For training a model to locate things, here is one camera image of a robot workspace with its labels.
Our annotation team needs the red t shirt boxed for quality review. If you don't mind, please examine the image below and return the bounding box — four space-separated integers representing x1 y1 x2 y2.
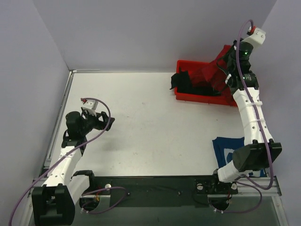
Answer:
185 45 237 107

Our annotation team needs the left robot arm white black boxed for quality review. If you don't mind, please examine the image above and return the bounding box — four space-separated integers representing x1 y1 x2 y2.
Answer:
32 108 115 226

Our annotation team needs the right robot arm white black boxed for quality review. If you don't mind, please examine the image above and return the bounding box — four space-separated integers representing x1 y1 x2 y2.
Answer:
210 41 282 193

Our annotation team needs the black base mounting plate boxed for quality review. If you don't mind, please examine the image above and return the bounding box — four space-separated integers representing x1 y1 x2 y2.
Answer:
79 175 238 211

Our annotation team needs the black t shirt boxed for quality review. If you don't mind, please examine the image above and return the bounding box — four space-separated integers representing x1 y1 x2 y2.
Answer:
170 68 226 97

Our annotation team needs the red plastic bin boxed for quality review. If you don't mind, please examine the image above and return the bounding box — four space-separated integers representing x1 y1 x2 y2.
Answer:
171 60 237 107

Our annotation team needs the blue folded t shirt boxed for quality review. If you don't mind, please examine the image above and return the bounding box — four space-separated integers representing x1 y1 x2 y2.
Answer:
212 137 266 182

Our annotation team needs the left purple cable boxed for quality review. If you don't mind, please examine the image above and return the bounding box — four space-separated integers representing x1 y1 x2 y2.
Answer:
8 97 129 226

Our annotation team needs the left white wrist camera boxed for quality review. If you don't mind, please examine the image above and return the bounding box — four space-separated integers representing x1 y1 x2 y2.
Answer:
80 98 98 116

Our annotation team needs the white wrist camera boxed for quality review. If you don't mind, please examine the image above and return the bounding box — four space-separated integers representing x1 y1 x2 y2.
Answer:
80 98 98 116
244 26 266 48

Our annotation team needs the aluminium frame rail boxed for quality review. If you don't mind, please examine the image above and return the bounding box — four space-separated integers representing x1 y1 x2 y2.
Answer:
25 71 102 198

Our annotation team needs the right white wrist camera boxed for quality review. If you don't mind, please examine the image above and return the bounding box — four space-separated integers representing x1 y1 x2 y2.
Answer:
244 26 266 48

